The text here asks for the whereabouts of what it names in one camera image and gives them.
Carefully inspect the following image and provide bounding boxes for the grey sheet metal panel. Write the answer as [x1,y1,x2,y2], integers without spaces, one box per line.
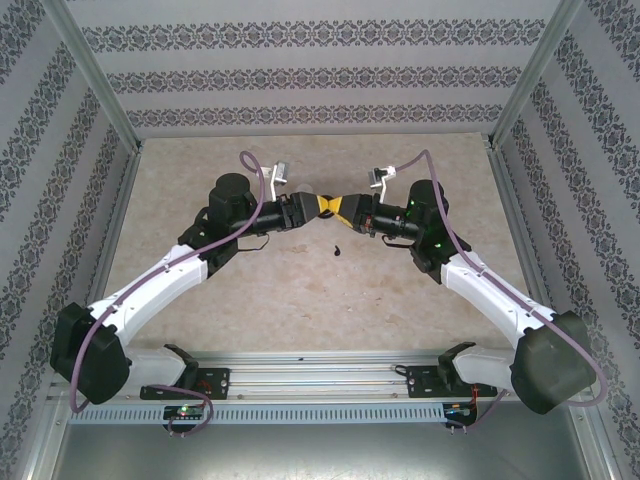
[49,422,596,480]

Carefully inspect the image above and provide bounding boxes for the aluminium side rail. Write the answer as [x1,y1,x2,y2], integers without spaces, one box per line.
[69,142,146,364]
[487,142,569,361]

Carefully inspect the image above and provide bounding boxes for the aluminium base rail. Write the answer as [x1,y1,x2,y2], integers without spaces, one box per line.
[49,349,591,402]

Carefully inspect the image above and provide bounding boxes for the aluminium corner post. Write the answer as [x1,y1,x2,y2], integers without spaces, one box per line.
[491,0,585,150]
[38,0,145,154]

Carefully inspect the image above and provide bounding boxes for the slotted grey cable duct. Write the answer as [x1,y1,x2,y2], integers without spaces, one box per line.
[69,402,481,423]

